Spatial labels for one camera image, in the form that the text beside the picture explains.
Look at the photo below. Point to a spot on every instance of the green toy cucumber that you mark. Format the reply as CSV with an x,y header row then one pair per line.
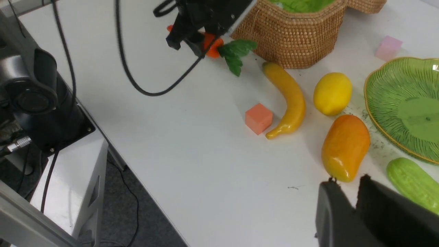
x,y
414,183

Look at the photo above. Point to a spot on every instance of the orange toy mango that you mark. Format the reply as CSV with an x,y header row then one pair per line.
x,y
345,146

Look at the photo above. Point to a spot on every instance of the woven wicker basket green lining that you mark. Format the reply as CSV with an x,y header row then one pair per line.
x,y
292,40

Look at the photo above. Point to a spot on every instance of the pink foam cube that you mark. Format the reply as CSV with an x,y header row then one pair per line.
x,y
388,48

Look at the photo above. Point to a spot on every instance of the yellow toy lemon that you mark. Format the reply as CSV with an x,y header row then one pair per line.
x,y
332,93

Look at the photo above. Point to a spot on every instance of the white base stand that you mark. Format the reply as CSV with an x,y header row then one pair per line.
x,y
74,202

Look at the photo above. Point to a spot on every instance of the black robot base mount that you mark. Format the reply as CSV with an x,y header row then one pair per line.
x,y
36,94

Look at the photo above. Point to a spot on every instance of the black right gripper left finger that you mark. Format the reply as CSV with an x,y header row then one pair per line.
x,y
337,224

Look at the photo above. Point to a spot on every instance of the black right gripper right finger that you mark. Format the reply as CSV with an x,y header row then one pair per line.
x,y
393,219

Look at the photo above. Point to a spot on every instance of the green glass leaf plate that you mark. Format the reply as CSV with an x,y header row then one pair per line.
x,y
401,98

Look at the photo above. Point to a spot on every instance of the orange foam cube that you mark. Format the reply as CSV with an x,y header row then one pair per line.
x,y
258,118

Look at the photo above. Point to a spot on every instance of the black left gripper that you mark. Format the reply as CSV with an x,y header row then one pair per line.
x,y
219,16

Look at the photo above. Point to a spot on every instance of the yellow toy banana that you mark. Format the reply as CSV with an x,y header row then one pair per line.
x,y
293,96

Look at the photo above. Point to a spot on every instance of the orange toy carrot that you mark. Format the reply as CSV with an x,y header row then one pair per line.
x,y
233,51

